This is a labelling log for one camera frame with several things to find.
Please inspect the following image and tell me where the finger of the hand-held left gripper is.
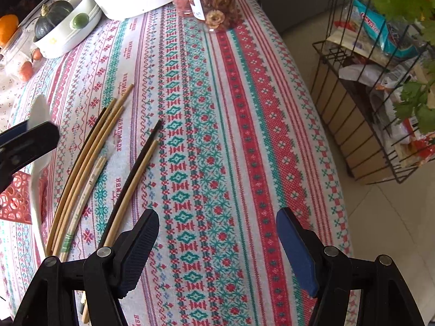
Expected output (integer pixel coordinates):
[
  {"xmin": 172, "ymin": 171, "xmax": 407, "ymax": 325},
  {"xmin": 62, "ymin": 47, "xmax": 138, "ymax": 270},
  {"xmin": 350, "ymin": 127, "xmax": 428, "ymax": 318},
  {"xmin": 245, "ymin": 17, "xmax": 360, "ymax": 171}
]
[{"xmin": 0, "ymin": 120, "xmax": 61, "ymax": 194}]

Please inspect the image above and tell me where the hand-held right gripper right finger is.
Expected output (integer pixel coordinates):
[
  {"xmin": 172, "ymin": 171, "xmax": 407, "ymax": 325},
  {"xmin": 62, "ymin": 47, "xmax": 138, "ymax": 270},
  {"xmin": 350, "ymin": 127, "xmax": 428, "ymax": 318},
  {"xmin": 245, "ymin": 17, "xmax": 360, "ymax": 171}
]
[{"xmin": 276, "ymin": 207, "xmax": 425, "ymax": 326}]

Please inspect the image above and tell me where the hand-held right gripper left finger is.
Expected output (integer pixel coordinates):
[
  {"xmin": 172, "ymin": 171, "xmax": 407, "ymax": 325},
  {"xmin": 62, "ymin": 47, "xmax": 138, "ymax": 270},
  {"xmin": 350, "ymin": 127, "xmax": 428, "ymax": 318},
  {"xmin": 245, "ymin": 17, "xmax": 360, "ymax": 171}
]
[{"xmin": 12, "ymin": 208, "xmax": 160, "ymax": 326}]

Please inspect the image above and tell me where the pink perforated basket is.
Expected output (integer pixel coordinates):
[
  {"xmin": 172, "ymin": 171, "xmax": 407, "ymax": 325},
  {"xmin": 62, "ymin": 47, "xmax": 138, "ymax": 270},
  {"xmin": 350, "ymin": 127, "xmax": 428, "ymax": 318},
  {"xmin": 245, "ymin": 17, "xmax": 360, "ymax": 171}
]
[{"xmin": 0, "ymin": 171, "xmax": 48, "ymax": 226}]

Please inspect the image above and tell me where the pale printed chopstick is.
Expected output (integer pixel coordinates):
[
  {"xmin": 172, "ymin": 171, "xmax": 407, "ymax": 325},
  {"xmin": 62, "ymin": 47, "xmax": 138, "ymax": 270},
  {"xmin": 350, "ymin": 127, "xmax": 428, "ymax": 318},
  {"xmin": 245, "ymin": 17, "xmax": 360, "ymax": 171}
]
[
  {"xmin": 59, "ymin": 155, "xmax": 105, "ymax": 262},
  {"xmin": 63, "ymin": 158, "xmax": 108, "ymax": 262}
]

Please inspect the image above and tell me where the bamboo chopstick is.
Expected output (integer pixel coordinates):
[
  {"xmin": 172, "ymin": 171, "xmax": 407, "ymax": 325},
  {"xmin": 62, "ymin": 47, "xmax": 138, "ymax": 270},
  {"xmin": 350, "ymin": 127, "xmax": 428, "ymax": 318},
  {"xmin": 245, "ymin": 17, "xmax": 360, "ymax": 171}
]
[
  {"xmin": 54, "ymin": 106, "xmax": 125, "ymax": 259},
  {"xmin": 81, "ymin": 139, "xmax": 159, "ymax": 325},
  {"xmin": 46, "ymin": 98, "xmax": 118, "ymax": 255}
]

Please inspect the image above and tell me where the bundle of bamboo chopsticks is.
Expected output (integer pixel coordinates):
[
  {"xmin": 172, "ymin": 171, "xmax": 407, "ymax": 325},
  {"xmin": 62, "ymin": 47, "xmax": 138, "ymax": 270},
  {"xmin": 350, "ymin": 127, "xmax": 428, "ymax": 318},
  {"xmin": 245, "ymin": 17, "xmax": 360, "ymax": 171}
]
[{"xmin": 51, "ymin": 83, "xmax": 135, "ymax": 257}]

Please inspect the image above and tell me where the white oval dish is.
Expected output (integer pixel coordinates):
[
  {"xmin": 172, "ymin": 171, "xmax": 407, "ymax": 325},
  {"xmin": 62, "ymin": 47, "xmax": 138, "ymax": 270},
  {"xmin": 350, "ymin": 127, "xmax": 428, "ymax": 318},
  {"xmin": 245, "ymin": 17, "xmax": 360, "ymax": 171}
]
[{"xmin": 34, "ymin": 0, "xmax": 102, "ymax": 58}]

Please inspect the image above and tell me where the orange fruit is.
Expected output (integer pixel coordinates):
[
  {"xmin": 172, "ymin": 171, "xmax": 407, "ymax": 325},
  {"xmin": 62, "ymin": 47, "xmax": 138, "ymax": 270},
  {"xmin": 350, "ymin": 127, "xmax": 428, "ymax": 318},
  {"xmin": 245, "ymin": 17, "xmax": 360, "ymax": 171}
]
[{"xmin": 0, "ymin": 14, "xmax": 19, "ymax": 46}]

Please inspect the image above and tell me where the green kabocha squash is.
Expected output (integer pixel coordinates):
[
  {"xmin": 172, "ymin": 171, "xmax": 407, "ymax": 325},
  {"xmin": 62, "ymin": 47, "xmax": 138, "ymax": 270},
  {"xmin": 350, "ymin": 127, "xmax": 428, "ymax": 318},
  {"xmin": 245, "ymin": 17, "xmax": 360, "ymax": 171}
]
[{"xmin": 34, "ymin": 1, "xmax": 74, "ymax": 41}]

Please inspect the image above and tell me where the striped patterned tablecloth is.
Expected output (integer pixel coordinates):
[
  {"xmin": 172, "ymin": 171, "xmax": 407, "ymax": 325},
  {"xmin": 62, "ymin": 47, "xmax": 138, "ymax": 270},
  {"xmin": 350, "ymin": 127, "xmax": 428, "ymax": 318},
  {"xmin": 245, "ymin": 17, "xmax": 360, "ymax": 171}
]
[{"xmin": 0, "ymin": 0, "xmax": 361, "ymax": 326}]

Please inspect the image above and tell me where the cardboard box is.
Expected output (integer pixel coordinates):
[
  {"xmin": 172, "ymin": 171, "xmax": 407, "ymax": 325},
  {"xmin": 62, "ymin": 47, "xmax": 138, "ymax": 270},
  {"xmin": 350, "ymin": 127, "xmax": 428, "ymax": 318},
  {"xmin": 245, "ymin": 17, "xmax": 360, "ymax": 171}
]
[{"xmin": 311, "ymin": 64, "xmax": 408, "ymax": 186}]

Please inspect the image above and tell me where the small green fruit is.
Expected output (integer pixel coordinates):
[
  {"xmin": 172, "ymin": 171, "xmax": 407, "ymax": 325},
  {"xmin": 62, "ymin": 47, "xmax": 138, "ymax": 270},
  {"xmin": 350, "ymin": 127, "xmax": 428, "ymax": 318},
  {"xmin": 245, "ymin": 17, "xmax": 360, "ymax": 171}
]
[{"xmin": 70, "ymin": 13, "xmax": 89, "ymax": 28}]

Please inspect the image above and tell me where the red snack packet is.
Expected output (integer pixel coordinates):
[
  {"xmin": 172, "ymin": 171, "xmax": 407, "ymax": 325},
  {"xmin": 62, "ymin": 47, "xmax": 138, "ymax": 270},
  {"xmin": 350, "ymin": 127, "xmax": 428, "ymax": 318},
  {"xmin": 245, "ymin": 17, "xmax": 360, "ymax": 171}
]
[{"xmin": 403, "ymin": 119, "xmax": 435, "ymax": 167}]

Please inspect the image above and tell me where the white plastic bag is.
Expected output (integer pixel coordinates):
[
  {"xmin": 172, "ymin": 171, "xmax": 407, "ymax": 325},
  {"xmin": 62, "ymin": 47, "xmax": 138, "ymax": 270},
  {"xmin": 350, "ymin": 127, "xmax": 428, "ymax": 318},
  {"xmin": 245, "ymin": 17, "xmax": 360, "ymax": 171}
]
[{"xmin": 340, "ymin": 63, "xmax": 384, "ymax": 85}]

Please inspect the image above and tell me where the beige packet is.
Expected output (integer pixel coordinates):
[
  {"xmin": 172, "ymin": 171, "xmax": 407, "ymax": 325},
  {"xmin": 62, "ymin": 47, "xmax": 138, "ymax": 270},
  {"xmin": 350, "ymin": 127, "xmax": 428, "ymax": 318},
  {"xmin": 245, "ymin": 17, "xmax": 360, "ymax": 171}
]
[{"xmin": 326, "ymin": 27, "xmax": 361, "ymax": 51}]

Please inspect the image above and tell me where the blue snack packet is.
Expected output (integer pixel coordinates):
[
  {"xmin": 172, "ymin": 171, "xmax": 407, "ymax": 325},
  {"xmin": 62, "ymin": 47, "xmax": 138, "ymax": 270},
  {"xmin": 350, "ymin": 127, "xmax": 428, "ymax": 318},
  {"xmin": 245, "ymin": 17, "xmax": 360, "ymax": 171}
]
[{"xmin": 353, "ymin": 0, "xmax": 420, "ymax": 58}]

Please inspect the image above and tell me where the clear jar of dried fruit slices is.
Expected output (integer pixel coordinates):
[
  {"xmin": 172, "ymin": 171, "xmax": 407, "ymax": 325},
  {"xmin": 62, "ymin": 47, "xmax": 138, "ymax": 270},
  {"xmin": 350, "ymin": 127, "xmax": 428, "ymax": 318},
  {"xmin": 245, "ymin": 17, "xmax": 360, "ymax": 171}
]
[{"xmin": 180, "ymin": 0, "xmax": 243, "ymax": 33}]

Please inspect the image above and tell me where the grey cabinet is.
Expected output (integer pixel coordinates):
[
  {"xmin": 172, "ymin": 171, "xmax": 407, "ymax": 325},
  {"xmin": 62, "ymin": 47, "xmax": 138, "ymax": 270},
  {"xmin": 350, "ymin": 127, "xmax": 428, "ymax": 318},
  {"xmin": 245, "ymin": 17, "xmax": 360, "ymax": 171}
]
[{"xmin": 243, "ymin": 0, "xmax": 344, "ymax": 35}]

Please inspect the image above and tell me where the black wire rack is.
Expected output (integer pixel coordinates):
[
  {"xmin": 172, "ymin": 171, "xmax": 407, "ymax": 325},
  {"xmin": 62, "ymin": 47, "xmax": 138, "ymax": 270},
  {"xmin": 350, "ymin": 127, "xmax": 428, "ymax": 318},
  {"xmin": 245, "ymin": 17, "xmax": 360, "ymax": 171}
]
[{"xmin": 311, "ymin": 0, "xmax": 435, "ymax": 184}]

